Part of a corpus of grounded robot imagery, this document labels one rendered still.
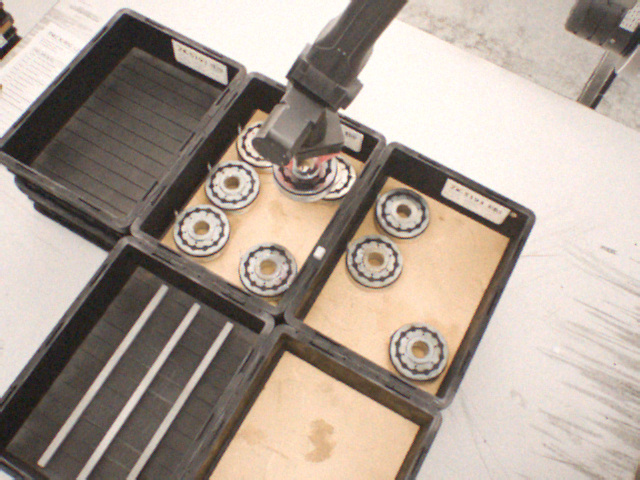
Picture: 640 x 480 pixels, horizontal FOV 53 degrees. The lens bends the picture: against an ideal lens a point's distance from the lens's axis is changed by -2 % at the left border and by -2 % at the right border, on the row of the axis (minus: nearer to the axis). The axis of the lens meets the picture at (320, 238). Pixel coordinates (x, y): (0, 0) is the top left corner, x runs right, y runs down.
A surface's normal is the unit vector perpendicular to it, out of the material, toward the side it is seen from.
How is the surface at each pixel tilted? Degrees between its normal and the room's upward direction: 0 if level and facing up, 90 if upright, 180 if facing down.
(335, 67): 90
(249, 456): 0
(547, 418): 0
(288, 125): 19
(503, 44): 0
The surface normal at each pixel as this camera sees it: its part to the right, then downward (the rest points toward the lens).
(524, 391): 0.07, -0.40
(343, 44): -0.48, 0.79
